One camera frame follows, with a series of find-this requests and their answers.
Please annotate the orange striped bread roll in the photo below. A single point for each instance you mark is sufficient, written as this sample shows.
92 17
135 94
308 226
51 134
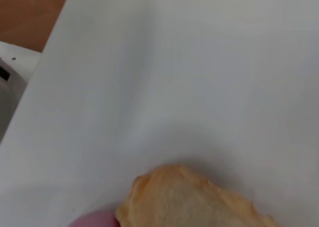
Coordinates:
189 202

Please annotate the white grey robot base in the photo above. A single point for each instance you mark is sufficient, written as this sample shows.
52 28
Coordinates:
12 87

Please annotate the pink round bread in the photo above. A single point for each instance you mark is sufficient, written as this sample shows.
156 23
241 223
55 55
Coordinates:
97 220

